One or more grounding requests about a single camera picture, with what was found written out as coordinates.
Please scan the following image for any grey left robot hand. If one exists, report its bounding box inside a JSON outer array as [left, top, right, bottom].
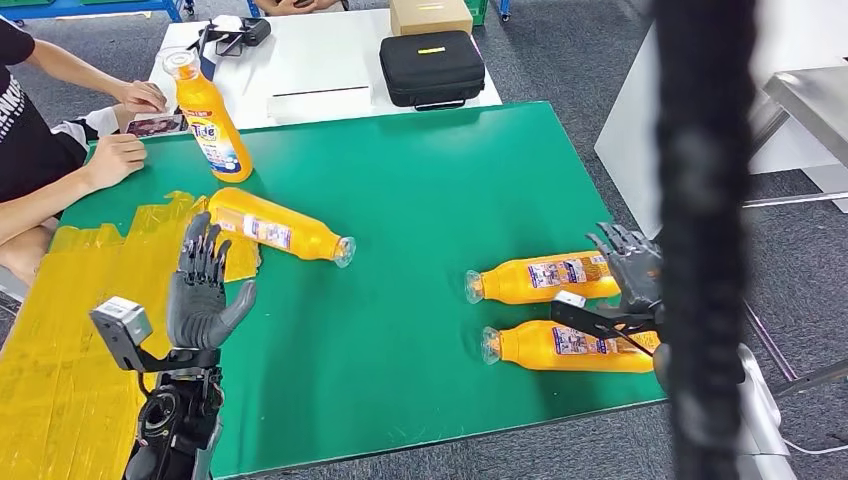
[[165, 211, 258, 352]]

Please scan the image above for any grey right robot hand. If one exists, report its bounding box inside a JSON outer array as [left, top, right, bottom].
[[586, 221, 664, 319]]

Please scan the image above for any person's right hand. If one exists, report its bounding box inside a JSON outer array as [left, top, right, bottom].
[[82, 134, 148, 190]]

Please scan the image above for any person's left hand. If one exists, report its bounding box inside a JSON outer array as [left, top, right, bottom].
[[115, 79, 168, 114]]

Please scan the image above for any orange detergent bottle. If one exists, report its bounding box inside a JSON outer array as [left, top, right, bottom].
[[463, 250, 624, 306], [207, 187, 358, 270], [480, 319, 662, 374], [160, 48, 254, 184]]

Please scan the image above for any smartphone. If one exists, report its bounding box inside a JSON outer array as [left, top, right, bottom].
[[125, 113, 190, 139]]

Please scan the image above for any blurred black pole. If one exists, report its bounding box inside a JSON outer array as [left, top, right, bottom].
[[652, 0, 760, 480]]

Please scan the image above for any person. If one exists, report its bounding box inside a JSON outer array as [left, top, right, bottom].
[[0, 16, 168, 286], [254, 0, 351, 18]]

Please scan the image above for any blue metal rack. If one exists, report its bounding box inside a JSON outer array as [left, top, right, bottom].
[[0, 0, 193, 24]]

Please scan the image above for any black headset device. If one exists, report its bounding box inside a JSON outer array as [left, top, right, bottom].
[[187, 17, 273, 58]]

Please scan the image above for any white panel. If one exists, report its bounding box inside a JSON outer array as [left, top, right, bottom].
[[594, 0, 848, 240]]

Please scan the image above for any yellow tape sheet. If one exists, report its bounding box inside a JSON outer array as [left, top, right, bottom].
[[0, 190, 261, 480]]

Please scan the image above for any white table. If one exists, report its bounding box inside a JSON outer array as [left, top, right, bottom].
[[135, 7, 505, 132]]

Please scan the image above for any thin black strip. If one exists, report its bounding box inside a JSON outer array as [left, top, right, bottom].
[[271, 84, 371, 99]]

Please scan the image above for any green table mat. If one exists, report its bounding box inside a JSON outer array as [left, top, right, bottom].
[[56, 100, 667, 480]]

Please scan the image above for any black carrying case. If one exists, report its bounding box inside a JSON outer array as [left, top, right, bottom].
[[378, 29, 487, 111]]

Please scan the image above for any cardboard box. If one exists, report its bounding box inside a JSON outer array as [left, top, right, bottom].
[[389, 0, 474, 37]]

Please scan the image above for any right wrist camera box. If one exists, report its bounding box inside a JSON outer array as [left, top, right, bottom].
[[549, 290, 664, 339]]

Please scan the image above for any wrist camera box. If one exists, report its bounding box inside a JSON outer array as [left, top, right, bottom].
[[549, 290, 664, 339], [89, 296, 155, 372]]

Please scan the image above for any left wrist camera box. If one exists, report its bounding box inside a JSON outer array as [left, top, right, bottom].
[[89, 296, 155, 372]]

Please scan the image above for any steel table frame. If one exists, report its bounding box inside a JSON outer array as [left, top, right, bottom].
[[745, 66, 848, 399]]

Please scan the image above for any white floor cable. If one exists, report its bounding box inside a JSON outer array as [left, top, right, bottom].
[[781, 437, 848, 457]]

